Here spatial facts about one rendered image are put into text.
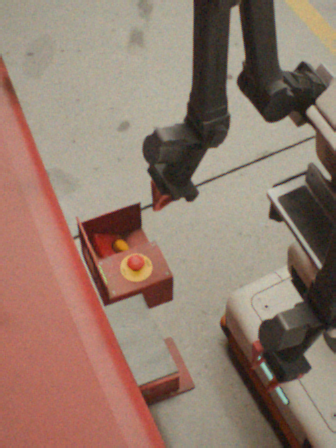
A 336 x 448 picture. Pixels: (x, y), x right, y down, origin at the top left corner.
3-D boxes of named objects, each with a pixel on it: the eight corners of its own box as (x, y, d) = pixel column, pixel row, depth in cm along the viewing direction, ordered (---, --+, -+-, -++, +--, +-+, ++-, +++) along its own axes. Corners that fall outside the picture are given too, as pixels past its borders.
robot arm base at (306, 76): (339, 98, 156) (306, 60, 162) (317, 92, 151) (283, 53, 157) (315, 128, 161) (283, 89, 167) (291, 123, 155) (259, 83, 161)
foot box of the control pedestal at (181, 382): (196, 387, 251) (197, 373, 241) (122, 415, 245) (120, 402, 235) (171, 337, 261) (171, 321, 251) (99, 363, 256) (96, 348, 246)
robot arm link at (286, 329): (358, 311, 129) (332, 272, 133) (312, 324, 122) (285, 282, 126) (321, 352, 136) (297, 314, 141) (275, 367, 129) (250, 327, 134)
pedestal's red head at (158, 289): (174, 300, 194) (174, 262, 179) (111, 323, 191) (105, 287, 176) (142, 235, 204) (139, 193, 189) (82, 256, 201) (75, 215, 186)
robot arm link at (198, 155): (218, 144, 155) (203, 124, 158) (189, 145, 151) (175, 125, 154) (203, 169, 159) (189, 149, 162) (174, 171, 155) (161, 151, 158)
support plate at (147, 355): (178, 372, 148) (178, 370, 147) (47, 419, 143) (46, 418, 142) (141, 295, 157) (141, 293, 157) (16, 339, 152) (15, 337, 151)
